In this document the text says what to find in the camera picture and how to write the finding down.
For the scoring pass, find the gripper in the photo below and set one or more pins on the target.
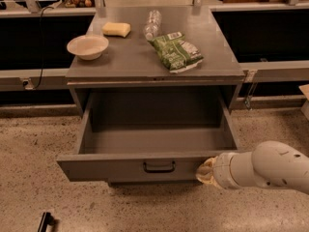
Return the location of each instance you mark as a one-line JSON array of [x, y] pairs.
[[222, 171]]

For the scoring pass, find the grey top drawer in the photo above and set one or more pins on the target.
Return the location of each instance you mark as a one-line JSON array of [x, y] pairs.
[[122, 129]]

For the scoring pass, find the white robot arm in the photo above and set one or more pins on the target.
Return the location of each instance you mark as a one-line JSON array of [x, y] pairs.
[[271, 165]]

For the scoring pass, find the hanging metal hook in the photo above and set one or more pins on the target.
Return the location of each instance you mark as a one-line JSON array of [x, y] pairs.
[[249, 80]]

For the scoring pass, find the green chip bag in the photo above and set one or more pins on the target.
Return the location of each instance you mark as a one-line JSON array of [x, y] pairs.
[[175, 53]]

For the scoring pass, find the grey metal cabinet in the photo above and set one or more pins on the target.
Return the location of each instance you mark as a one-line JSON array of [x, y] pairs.
[[132, 61]]

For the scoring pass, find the clear plastic water bottle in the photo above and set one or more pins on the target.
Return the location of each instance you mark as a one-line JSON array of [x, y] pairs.
[[152, 25]]

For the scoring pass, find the black object on floor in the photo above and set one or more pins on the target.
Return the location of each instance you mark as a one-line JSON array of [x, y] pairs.
[[47, 219]]

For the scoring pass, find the yellow sponge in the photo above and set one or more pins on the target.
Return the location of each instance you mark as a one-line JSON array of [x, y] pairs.
[[116, 29]]

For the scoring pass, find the white bowl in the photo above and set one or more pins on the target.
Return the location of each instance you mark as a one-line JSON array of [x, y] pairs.
[[88, 47]]

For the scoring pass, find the black drawer handle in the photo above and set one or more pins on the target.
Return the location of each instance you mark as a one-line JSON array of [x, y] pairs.
[[159, 169]]

